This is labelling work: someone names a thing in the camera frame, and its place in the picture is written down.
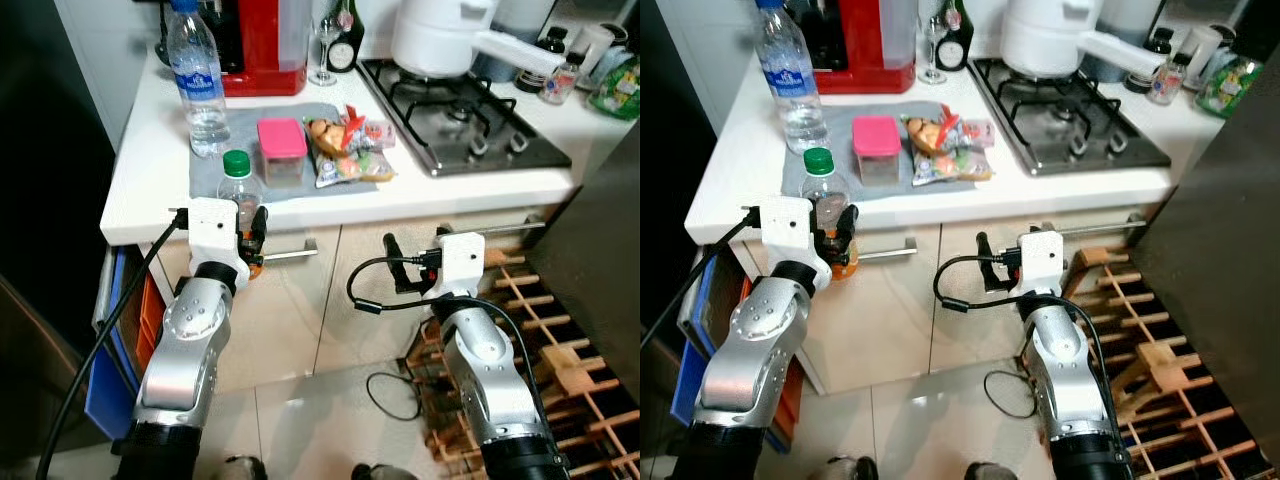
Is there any black tall appliance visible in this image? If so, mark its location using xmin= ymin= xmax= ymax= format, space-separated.
xmin=0 ymin=0 xmax=116 ymax=480
xmin=640 ymin=0 xmax=721 ymax=401

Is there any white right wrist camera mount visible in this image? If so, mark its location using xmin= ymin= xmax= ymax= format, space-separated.
xmin=1017 ymin=229 xmax=1066 ymax=298
xmin=436 ymin=231 xmax=488 ymax=300

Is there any yellow green snack pack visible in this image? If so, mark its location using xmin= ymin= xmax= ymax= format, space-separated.
xmin=912 ymin=148 xmax=996 ymax=187
xmin=314 ymin=150 xmax=398 ymax=189

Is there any green snack bag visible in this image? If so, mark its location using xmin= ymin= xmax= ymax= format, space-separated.
xmin=588 ymin=55 xmax=641 ymax=123
xmin=1195 ymin=55 xmax=1266 ymax=119

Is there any red coffee machine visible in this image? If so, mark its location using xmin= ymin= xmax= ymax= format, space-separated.
xmin=205 ymin=0 xmax=313 ymax=98
xmin=800 ymin=0 xmax=919 ymax=96

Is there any grey round container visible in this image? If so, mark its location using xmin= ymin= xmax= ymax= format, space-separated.
xmin=1085 ymin=0 xmax=1161 ymax=46
xmin=470 ymin=0 xmax=557 ymax=46

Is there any orange juice bottle green cap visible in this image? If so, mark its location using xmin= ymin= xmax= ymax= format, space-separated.
xmin=800 ymin=147 xmax=861 ymax=282
xmin=218 ymin=150 xmax=269 ymax=280

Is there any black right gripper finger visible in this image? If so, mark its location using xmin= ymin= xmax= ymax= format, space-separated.
xmin=975 ymin=231 xmax=999 ymax=294
xmin=384 ymin=232 xmax=408 ymax=294

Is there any pink lidded clear container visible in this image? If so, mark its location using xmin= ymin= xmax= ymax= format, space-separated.
xmin=256 ymin=117 xmax=309 ymax=188
xmin=852 ymin=114 xmax=903 ymax=187

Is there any small glass jar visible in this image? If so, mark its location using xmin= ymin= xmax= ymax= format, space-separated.
xmin=1148 ymin=52 xmax=1191 ymax=106
xmin=540 ymin=52 xmax=584 ymax=106

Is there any white cup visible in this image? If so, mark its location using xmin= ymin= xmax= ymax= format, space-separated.
xmin=568 ymin=22 xmax=613 ymax=76
xmin=1180 ymin=22 xmax=1223 ymax=71

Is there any black capped dark bottle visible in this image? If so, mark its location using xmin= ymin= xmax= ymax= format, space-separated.
xmin=1125 ymin=28 xmax=1176 ymax=93
xmin=515 ymin=28 xmax=567 ymax=94

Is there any steel gas hob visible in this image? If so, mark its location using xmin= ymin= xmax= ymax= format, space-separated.
xmin=965 ymin=55 xmax=1173 ymax=178
xmin=357 ymin=57 xmax=574 ymax=179

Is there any clear wine glass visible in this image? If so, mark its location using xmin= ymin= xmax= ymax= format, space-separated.
xmin=918 ymin=10 xmax=951 ymax=86
xmin=307 ymin=12 xmax=343 ymax=88

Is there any large blue board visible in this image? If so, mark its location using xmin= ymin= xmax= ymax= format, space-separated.
xmin=668 ymin=252 xmax=736 ymax=429
xmin=83 ymin=248 xmax=143 ymax=441

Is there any thin black floor cable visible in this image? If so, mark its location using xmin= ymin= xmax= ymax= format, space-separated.
xmin=983 ymin=370 xmax=1036 ymax=419
xmin=365 ymin=372 xmax=423 ymax=422

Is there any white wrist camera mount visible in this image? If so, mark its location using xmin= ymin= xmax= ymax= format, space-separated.
xmin=187 ymin=197 xmax=251 ymax=288
xmin=752 ymin=196 xmax=833 ymax=293
xmin=1017 ymin=229 xmax=1066 ymax=298
xmin=436 ymin=231 xmax=488 ymax=300

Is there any large clear water bottle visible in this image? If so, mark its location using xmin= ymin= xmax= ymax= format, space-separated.
xmin=752 ymin=0 xmax=829 ymax=154
xmin=165 ymin=0 xmax=233 ymax=159

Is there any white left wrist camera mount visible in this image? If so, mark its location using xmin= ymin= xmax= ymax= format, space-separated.
xmin=187 ymin=197 xmax=251 ymax=288
xmin=752 ymin=196 xmax=833 ymax=293

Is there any steel cabinet handle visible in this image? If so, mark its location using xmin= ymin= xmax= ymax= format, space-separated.
xmin=262 ymin=238 xmax=320 ymax=264
xmin=1062 ymin=213 xmax=1149 ymax=238
xmin=858 ymin=236 xmax=919 ymax=263
xmin=440 ymin=220 xmax=547 ymax=239

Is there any snack pack with buns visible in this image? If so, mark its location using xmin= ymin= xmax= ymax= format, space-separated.
xmin=303 ymin=105 xmax=398 ymax=159
xmin=900 ymin=105 xmax=996 ymax=156

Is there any grey counter mat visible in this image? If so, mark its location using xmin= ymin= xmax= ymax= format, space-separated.
xmin=780 ymin=98 xmax=976 ymax=196
xmin=188 ymin=100 xmax=349 ymax=204

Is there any dark labelled wine bottle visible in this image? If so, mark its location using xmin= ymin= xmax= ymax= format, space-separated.
xmin=325 ymin=0 xmax=367 ymax=74
xmin=935 ymin=0 xmax=976 ymax=71

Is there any cream kitchen cabinet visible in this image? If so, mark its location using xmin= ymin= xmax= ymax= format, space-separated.
xmin=735 ymin=205 xmax=1151 ymax=396
xmin=105 ymin=205 xmax=561 ymax=393

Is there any dark grey mini fridge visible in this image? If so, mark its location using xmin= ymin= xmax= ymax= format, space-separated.
xmin=1130 ymin=58 xmax=1280 ymax=463
xmin=524 ymin=118 xmax=641 ymax=403

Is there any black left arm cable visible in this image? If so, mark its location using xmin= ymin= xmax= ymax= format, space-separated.
xmin=35 ymin=208 xmax=191 ymax=480
xmin=640 ymin=205 xmax=761 ymax=349

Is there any white saucepan with handle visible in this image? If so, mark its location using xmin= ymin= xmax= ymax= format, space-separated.
xmin=1000 ymin=0 xmax=1169 ymax=81
xmin=390 ymin=0 xmax=567 ymax=81

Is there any wooden slatted rack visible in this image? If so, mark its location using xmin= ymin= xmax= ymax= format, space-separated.
xmin=408 ymin=243 xmax=641 ymax=480
xmin=1060 ymin=245 xmax=1280 ymax=480

